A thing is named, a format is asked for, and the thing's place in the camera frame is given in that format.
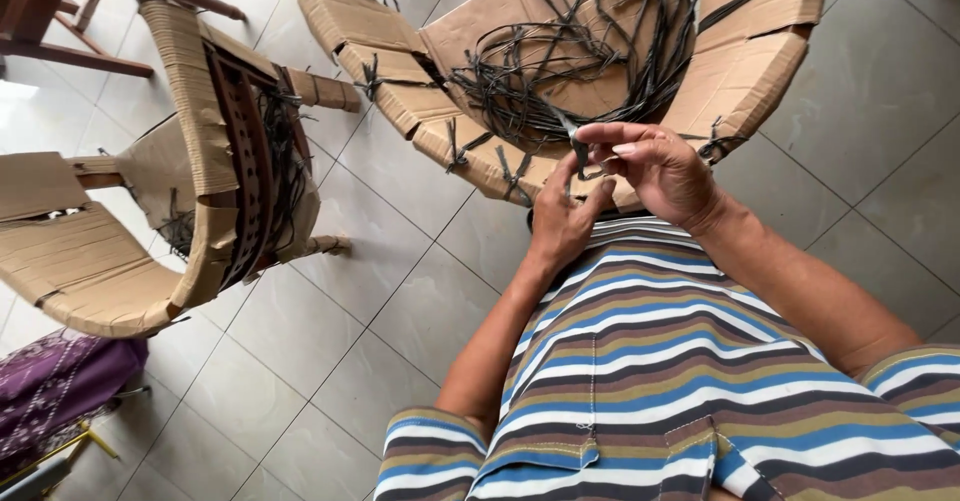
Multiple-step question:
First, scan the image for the dark brown wooden furniture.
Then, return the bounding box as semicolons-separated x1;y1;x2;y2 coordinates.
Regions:
0;0;301;82

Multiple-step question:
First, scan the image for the bundle of black hanging straps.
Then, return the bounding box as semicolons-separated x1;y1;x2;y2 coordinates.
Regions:
253;84;315;256

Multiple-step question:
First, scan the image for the yellow metal frame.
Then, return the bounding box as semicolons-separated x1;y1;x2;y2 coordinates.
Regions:
0;418;121;498

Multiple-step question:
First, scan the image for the short black plastic strap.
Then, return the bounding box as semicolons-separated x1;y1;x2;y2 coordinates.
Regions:
551;107;606;184

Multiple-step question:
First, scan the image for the cardboard-wrapped brown wooden chair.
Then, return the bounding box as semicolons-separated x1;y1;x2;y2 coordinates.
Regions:
0;0;363;341

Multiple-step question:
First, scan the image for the person's right hand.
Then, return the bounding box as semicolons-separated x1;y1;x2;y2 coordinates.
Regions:
575;121;726;233

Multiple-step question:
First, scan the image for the purple patterned cloth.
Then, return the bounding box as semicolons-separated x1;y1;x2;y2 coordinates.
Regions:
0;327;151;481

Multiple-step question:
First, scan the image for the pile of black plastic straps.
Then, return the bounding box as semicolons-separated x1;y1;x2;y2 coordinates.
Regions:
447;0;700;151

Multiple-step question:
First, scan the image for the cardboard-wrapped chair with strap pile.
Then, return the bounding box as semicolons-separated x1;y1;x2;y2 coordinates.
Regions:
297;0;834;214

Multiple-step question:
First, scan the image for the striped polo shirt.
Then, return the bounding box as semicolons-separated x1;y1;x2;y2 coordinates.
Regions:
372;216;960;501

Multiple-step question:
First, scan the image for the person's left hand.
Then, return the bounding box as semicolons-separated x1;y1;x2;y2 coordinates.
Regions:
528;151;618;271

